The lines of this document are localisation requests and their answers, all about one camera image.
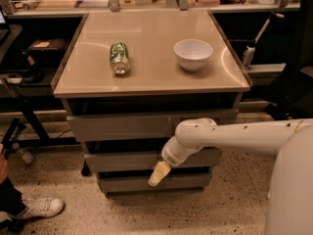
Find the grey bottom drawer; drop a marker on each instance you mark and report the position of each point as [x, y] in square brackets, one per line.
[138, 184]

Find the white black handheld tool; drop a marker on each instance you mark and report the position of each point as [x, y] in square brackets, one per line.
[250, 48]

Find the black office chair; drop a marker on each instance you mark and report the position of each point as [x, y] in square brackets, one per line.
[291, 93]

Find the white bowl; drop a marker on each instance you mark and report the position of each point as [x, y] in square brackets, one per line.
[192, 54]

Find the green soda can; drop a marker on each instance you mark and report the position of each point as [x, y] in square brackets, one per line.
[119, 59]

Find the black box with label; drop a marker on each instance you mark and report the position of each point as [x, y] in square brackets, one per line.
[47, 48]

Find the dark trouser leg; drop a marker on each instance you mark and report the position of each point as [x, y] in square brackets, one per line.
[10, 198]

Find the grey top drawer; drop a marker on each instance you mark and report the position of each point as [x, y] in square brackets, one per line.
[138, 125]

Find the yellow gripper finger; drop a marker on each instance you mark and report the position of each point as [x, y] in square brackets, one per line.
[160, 171]

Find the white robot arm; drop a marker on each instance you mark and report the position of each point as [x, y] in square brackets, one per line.
[289, 142]

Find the plastic water bottle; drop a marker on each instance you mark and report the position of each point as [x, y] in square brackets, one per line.
[26, 157]

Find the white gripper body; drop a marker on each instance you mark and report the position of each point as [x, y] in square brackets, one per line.
[170, 157]

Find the white sneaker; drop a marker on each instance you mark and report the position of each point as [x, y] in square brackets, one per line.
[41, 207]

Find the grey drawer cabinet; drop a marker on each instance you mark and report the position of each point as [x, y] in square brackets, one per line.
[87, 85]

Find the grey drawer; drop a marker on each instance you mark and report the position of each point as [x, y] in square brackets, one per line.
[108, 162]
[138, 125]
[138, 184]

